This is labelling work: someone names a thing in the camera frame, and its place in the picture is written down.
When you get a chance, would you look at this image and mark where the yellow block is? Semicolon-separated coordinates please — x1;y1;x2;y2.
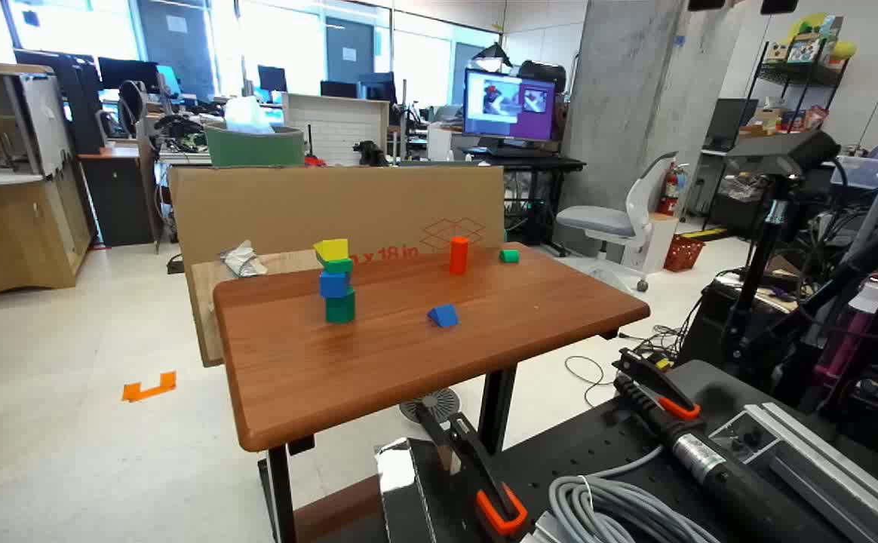
315;239;351;262

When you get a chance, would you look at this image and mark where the black metal shelf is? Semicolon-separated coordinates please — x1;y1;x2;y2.
698;11;851;234

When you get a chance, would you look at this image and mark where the cardboard panel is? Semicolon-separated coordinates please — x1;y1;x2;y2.
172;167;504;262

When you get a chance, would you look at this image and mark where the orange black clamp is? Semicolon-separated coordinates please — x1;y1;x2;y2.
418;404;529;540
617;350;702;423

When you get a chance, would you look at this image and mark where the small green block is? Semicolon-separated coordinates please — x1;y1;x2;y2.
497;247;522;266

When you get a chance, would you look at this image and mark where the green box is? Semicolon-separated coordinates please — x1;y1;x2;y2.
207;131;304;169

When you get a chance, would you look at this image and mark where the orange cylinder block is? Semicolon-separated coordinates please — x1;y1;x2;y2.
451;237;470;276

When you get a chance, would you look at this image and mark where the grey coiled cable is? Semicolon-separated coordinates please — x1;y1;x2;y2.
542;474;722;543

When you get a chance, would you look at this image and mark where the upper green block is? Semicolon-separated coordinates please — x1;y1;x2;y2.
323;261;352;276

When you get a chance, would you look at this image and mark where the computer monitor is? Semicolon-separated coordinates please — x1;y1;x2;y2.
463;69;556;141

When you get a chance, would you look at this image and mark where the wooden cabinet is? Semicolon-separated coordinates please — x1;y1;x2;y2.
0;65;90;294

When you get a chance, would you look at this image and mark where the blue stacked block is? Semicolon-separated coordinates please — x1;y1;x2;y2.
320;272;352;299

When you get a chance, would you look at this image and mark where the orange floor marker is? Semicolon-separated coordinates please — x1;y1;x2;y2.
120;370;178;404

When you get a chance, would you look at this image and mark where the orange black clamp left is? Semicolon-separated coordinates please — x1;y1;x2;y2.
418;404;529;540

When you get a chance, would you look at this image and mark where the wooden table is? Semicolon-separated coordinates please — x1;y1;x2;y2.
215;247;649;543

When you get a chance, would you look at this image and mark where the crumpled white cloth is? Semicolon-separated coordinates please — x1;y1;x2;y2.
225;241;266;278

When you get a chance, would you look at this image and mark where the lower green block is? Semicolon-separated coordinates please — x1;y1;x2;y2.
323;294;355;322

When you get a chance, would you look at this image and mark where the orange black clamp right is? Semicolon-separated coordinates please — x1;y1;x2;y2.
617;350;702;423

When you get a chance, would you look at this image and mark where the blue loose block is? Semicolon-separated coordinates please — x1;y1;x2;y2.
428;306;458;330

